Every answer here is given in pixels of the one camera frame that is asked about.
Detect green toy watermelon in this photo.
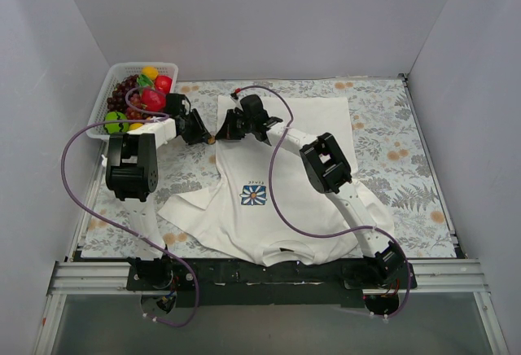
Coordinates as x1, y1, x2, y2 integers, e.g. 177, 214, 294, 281
103, 111, 129, 135

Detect red toy apple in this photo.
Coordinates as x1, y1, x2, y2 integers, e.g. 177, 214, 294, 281
154, 75, 173, 94

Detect aluminium frame rail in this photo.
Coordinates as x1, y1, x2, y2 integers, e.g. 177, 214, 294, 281
47, 259, 490, 295

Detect floral patterned table mat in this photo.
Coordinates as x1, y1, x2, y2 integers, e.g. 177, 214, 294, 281
78, 78, 456, 259

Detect yellow toy lemon top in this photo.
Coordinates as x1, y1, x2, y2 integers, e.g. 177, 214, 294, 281
141, 66, 160, 81

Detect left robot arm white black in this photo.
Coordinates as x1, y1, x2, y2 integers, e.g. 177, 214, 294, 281
106, 94, 214, 289

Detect yellow toy lemon bottom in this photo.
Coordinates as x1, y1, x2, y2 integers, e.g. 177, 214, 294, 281
129, 123, 143, 131

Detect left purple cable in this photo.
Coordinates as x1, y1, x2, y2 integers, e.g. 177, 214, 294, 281
60, 88, 201, 328

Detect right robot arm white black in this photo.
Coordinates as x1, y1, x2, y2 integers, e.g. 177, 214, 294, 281
216, 91, 413, 290

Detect red toy dragon fruit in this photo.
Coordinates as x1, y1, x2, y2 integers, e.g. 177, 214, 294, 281
141, 89, 166, 112

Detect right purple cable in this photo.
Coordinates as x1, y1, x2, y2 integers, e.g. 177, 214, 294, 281
230, 85, 412, 320

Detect white t-shirt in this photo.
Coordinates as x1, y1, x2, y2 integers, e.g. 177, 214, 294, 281
157, 94, 396, 267

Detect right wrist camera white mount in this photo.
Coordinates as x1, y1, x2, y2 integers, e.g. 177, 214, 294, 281
230, 88, 243, 113

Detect purple toy grapes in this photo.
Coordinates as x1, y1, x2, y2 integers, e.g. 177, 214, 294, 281
107, 75, 148, 120

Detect white plastic basket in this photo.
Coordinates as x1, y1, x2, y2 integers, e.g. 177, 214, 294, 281
86, 62, 178, 142

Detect yellow toy lemon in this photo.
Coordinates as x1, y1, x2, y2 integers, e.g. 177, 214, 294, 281
141, 66, 160, 81
129, 123, 143, 131

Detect purple cable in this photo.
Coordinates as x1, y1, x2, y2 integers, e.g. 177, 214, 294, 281
230, 85, 412, 320
60, 88, 201, 328

